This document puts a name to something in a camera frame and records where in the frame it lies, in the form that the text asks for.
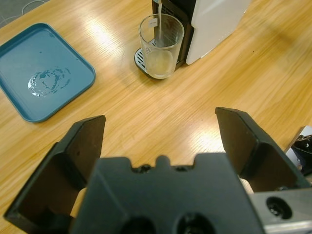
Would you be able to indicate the chrome slotted drip tray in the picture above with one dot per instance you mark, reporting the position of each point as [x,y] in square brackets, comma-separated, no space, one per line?
[140,58]

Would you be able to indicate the white capsule coffee machine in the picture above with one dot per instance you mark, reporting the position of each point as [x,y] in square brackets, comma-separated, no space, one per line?
[212,26]

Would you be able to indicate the teal plastic tray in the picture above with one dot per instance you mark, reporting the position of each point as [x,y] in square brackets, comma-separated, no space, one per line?
[36,73]

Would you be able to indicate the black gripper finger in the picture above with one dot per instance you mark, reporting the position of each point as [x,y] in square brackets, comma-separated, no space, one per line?
[258,158]
[48,182]

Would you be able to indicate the clear drinking glass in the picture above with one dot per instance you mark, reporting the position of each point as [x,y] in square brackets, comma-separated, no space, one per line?
[158,48]

